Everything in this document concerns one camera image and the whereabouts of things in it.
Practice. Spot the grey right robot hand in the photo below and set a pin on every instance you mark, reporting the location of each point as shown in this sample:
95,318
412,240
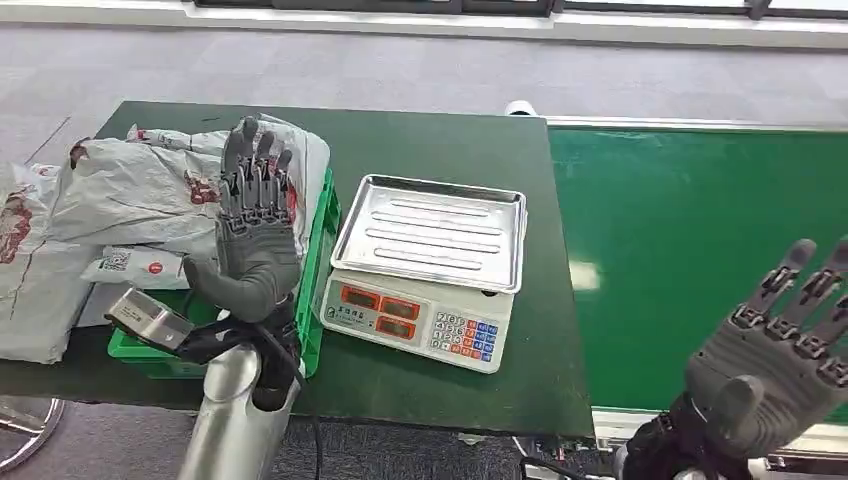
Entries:
762,371

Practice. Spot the green plastic crate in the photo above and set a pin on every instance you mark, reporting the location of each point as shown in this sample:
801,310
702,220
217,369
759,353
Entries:
311,298

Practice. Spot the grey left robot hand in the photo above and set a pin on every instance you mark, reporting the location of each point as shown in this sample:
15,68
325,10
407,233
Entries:
255,258

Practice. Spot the wrinkled grey mailer parcel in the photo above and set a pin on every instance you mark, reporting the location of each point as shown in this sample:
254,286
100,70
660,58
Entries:
132,192

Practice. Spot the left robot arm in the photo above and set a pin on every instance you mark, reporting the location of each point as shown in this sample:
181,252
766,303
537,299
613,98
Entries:
232,424

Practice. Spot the flat grey mailer parcel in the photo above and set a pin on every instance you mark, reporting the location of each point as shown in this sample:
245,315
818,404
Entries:
93,305

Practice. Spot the green conveyor belt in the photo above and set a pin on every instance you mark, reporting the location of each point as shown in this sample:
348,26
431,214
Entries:
662,232

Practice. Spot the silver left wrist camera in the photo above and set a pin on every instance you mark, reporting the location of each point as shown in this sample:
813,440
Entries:
149,318

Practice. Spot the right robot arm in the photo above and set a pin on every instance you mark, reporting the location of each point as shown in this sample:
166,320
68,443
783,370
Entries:
662,444

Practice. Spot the white electronic weighing scale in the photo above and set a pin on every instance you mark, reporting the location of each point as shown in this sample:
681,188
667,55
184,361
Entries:
424,265

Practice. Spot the grey parcel with red print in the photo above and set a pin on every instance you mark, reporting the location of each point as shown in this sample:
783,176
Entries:
308,166

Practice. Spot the large grey mailer parcel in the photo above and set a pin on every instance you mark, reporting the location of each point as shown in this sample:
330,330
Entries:
40,298

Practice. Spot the small white parcel, QR label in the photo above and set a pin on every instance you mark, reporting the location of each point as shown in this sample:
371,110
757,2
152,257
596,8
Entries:
132,268

